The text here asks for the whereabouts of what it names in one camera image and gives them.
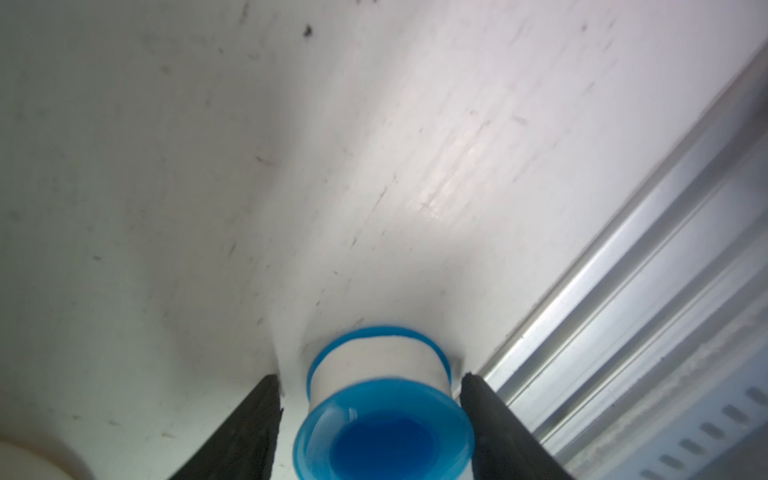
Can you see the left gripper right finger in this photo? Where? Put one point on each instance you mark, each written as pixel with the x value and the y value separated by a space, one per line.
pixel 504 448

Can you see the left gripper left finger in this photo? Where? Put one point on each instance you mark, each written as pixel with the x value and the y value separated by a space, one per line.
pixel 244 445

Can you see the blue sealing tape roll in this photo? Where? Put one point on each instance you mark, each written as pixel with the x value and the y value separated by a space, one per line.
pixel 381 407

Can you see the white plastic storage box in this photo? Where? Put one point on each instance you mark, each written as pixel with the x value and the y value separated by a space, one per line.
pixel 17 463

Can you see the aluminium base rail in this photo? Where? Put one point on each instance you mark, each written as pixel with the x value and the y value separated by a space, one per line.
pixel 648 359

